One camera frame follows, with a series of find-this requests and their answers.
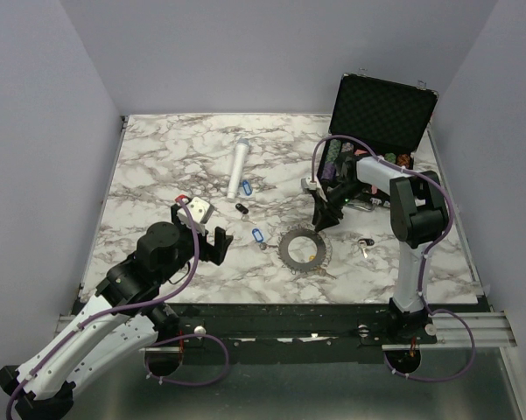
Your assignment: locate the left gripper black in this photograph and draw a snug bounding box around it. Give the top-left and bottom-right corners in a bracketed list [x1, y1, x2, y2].
[157, 204, 234, 284]

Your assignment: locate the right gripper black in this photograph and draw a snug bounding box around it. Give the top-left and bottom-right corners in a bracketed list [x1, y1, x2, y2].
[312, 181, 369, 233]

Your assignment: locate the black white tag key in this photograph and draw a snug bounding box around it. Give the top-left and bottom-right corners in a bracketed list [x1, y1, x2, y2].
[358, 238, 375, 259]

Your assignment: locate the metal keyring disc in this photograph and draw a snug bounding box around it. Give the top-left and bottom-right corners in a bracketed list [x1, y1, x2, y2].
[277, 227, 331, 274]

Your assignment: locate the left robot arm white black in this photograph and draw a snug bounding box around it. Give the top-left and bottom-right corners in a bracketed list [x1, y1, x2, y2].
[0, 196, 233, 419]

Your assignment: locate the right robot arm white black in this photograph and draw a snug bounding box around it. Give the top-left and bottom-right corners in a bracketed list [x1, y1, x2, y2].
[304, 154, 452, 343]

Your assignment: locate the blue tag key front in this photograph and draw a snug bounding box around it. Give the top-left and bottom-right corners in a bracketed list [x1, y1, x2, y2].
[251, 227, 277, 250]

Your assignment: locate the black glossy tag key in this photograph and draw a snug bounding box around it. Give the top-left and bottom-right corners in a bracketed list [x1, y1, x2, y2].
[235, 203, 249, 221]

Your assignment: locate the purple green chip stack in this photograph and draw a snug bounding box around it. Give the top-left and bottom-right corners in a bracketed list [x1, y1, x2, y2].
[320, 139, 342, 184]

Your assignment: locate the blue tag key by microphone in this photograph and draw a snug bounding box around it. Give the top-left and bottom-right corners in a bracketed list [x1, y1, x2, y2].
[241, 179, 253, 196]

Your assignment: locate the purple grey chip stack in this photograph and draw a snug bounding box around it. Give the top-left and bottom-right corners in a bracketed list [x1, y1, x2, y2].
[336, 142, 354, 165]

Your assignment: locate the orange black chip stack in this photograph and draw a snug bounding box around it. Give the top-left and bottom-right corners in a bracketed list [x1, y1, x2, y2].
[396, 154, 412, 169]

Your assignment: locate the white microphone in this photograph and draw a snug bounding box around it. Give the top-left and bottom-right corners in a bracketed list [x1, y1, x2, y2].
[227, 138, 249, 201]

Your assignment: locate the black poker chip case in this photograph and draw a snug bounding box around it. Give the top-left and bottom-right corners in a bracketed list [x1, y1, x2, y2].
[314, 72, 439, 214]

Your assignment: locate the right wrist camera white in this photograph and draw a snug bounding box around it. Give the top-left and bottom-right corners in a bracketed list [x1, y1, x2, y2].
[300, 177, 320, 193]

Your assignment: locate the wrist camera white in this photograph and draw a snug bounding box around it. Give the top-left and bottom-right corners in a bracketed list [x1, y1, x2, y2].
[187, 197, 214, 225]
[300, 177, 320, 193]

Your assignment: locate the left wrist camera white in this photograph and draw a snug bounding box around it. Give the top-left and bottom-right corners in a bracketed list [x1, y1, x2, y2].
[187, 197, 214, 225]

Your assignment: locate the black mounting rail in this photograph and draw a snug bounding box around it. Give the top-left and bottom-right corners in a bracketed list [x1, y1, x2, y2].
[72, 301, 495, 364]

